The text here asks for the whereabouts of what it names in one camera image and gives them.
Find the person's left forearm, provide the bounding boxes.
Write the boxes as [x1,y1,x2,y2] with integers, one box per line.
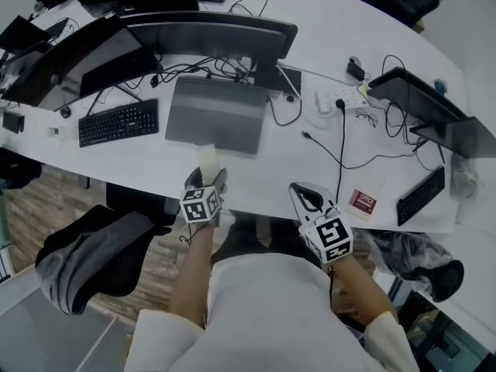
[167,222,215,329]

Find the person's black trousers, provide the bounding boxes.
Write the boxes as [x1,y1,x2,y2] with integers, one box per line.
[210,208,312,265]

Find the white power strip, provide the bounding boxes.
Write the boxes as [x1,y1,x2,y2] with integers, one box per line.
[314,84,370,115]

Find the black charger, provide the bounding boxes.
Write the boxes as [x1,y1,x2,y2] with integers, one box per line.
[346,56,367,82]

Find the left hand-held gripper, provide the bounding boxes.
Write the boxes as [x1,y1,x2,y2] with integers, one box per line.
[179,167,230,228]

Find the grey closed laptop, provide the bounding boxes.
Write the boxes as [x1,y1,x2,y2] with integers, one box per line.
[164,75,270,157]

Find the black tilted monitor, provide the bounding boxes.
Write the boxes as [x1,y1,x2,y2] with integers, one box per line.
[0,12,164,112]

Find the wide black monitor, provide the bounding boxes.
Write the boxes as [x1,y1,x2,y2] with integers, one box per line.
[409,115,496,160]

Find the red label white packet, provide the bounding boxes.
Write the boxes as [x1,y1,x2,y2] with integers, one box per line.
[344,170,384,222]

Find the black slim keyboard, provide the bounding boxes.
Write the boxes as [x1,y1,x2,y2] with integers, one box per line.
[396,165,447,228]

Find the person's right forearm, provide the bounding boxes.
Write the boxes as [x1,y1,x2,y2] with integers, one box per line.
[328,253,401,326]

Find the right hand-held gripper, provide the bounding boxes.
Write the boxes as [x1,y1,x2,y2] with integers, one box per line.
[289,181,355,265]

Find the small black box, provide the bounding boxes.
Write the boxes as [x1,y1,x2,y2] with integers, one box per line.
[1,111,26,134]

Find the black monitor on thin stand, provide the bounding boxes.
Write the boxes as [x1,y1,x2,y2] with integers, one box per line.
[367,66,470,124]

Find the grey jacket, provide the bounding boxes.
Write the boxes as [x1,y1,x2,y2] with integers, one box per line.
[34,211,157,317]

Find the thin-framed eyeglasses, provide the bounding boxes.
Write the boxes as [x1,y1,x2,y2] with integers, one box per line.
[355,110,379,129]

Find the black full-size keyboard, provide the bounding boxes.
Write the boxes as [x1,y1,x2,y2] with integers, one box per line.
[77,98,160,149]

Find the black office chair with jacket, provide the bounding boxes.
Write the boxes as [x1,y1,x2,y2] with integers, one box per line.
[34,181,180,317]

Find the black power cable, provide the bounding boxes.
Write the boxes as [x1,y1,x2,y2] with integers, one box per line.
[333,98,347,207]

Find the clear plastic bag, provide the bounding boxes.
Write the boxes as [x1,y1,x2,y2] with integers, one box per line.
[449,154,480,201]

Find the person's white shirt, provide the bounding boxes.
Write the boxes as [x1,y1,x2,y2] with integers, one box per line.
[123,251,422,372]

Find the black USB cable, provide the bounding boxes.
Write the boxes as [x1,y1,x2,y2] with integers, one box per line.
[301,130,419,171]

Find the tangled black cables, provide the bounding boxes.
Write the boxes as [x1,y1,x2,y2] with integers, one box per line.
[150,53,265,89]

